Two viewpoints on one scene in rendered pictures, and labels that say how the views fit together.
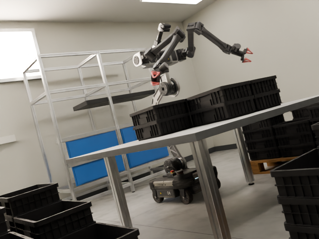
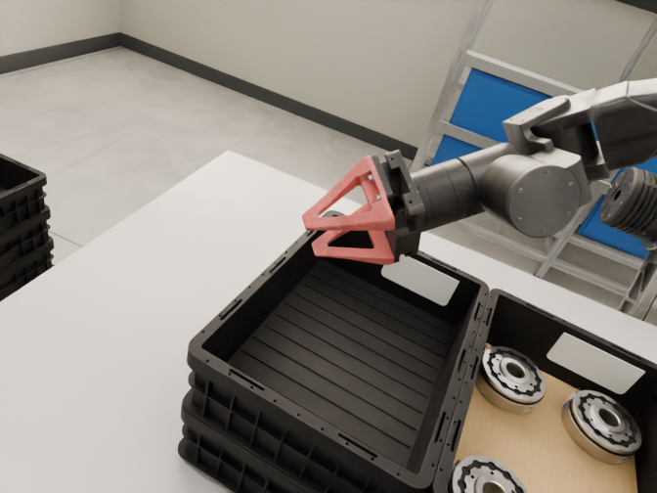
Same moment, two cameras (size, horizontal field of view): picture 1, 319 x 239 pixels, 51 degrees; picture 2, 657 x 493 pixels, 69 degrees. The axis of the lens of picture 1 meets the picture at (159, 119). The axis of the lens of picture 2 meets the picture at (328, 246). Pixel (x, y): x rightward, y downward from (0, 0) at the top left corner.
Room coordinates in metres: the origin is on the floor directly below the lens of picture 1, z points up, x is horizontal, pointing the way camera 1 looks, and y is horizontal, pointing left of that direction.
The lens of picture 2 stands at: (2.25, -0.32, 1.37)
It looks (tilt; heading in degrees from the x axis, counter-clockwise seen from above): 36 degrees down; 48
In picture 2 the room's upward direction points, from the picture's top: 17 degrees clockwise
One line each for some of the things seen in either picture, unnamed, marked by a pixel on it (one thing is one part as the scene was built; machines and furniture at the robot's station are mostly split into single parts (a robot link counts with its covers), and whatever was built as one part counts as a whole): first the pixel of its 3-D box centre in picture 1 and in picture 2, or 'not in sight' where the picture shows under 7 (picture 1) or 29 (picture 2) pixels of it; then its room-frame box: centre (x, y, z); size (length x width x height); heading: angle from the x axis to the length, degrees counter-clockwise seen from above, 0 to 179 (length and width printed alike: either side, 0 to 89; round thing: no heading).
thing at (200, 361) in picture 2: (156, 108); (363, 316); (2.64, 0.00, 0.92); 0.40 x 0.30 x 0.02; 33
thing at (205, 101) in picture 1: (219, 97); not in sight; (2.47, -0.47, 0.87); 0.40 x 0.30 x 0.11; 33
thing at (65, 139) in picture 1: (116, 127); (640, 118); (4.60, 0.61, 0.91); 1.70 x 0.10 x 0.05; 128
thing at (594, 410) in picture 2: not in sight; (607, 418); (2.94, -0.25, 0.86); 0.05 x 0.05 x 0.01
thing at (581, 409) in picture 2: not in sight; (605, 420); (2.94, -0.25, 0.86); 0.10 x 0.10 x 0.01
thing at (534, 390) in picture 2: not in sight; (512, 373); (2.86, -0.13, 0.86); 0.10 x 0.10 x 0.01
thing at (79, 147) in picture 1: (97, 156); (518, 151); (4.32, 0.90, 0.60); 0.72 x 0.03 x 0.56; 128
